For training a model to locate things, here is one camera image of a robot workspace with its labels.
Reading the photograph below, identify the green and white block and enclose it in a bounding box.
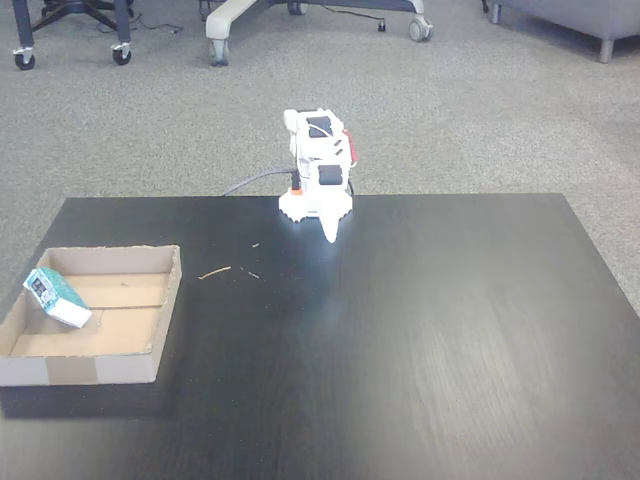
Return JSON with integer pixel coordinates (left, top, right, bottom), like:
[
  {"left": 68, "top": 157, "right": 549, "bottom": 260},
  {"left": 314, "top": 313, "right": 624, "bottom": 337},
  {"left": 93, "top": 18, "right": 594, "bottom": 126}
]
[{"left": 22, "top": 267, "right": 94, "bottom": 329}]

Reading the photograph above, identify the shallow cardboard box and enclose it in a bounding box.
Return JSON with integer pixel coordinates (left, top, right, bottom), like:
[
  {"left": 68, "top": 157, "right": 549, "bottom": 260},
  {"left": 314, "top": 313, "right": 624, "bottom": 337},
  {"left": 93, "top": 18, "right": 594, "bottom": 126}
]
[{"left": 0, "top": 244, "right": 183, "bottom": 387}]

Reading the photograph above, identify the black office chair base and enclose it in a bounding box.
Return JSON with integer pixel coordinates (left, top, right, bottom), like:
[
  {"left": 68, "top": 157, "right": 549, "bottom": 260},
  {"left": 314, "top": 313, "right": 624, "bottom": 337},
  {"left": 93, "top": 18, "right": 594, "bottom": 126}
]
[{"left": 34, "top": 0, "right": 136, "bottom": 32}]

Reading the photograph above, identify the grey sofa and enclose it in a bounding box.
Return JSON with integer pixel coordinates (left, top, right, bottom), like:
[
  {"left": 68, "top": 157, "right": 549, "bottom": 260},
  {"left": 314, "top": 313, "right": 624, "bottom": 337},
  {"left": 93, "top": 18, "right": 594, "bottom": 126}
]
[{"left": 487, "top": 0, "right": 640, "bottom": 64}]

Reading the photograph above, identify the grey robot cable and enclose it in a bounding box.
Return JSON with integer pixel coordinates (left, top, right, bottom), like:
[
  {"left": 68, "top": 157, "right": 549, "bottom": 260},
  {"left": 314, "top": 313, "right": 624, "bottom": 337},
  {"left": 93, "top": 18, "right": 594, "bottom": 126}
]
[{"left": 221, "top": 169, "right": 297, "bottom": 197}]

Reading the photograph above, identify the black floor cable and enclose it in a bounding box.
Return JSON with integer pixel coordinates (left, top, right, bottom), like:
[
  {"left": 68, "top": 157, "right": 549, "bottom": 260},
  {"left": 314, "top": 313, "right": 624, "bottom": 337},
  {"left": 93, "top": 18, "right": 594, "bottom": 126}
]
[
  {"left": 130, "top": 13, "right": 184, "bottom": 35},
  {"left": 319, "top": 3, "right": 389, "bottom": 33}
]

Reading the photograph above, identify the black wheeled table frame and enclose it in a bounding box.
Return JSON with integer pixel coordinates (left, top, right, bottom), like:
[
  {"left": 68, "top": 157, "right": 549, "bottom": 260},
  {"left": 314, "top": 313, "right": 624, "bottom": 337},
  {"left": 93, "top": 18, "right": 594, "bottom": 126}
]
[{"left": 10, "top": 0, "right": 134, "bottom": 70}]

